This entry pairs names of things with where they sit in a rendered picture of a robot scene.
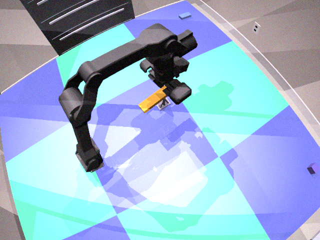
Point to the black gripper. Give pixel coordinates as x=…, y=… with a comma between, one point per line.
x=177, y=91

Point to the yellow bar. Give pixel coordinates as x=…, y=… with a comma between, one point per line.
x=152, y=100

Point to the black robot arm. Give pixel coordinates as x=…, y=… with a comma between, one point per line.
x=157, y=44

